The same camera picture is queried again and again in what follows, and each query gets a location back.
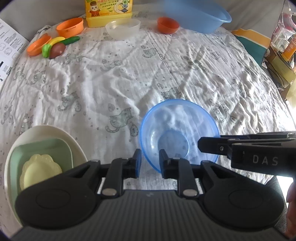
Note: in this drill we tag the orange shallow dish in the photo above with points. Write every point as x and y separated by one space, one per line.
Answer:
34 48

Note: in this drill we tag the white instruction sheet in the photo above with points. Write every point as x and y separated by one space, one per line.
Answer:
11 44

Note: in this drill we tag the white cat-print blanket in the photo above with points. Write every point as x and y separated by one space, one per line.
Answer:
115 81

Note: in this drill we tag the clear plastic bag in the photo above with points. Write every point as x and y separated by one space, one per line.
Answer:
284 30

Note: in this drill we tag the small orange bowl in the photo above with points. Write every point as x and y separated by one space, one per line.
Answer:
167 27

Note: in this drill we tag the yellow toy box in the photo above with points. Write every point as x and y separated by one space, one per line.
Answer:
108 14

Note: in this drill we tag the white round plate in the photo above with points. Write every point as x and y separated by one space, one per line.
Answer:
46 132

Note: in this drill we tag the blue transparent bowl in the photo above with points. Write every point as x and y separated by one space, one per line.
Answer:
175 139

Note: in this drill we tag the maroon and green toy vegetable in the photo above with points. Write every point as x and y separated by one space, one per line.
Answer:
56 49

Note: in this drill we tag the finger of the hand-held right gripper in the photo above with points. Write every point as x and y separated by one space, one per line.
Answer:
259 135
211 146

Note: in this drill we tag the yellow flower-shaped plate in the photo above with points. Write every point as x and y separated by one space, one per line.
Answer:
39 171

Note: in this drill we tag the person's right hand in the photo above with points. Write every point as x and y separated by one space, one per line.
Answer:
292 208

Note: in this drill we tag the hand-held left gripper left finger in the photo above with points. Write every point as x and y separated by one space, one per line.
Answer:
137 162

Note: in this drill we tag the blue plastic basin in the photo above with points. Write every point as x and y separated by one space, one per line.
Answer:
196 18

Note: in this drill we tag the cardboard box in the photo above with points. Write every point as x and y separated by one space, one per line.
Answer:
282 67

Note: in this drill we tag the yellow toy banana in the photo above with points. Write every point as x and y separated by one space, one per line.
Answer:
56 40

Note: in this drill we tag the green toy cucumber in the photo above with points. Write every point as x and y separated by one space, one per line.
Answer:
71 40

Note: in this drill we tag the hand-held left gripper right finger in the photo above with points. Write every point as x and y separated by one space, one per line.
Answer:
163 162

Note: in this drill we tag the clear plastic bowl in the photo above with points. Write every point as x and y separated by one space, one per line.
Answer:
122 31

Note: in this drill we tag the green square plate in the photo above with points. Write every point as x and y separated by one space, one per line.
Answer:
46 148

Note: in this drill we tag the orange cup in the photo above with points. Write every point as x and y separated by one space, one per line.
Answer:
69 31

